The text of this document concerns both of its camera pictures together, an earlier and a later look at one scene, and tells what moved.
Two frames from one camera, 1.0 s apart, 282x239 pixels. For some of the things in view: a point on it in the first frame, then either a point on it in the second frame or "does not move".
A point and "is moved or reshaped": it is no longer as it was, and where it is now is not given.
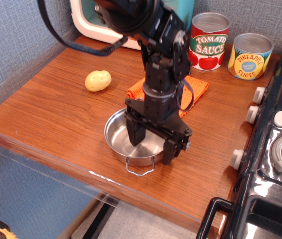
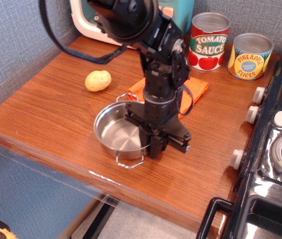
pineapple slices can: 250,56 does not move
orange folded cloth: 199,86 does not move
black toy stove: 266,201 does not move
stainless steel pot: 139,158 is moved or reshaped
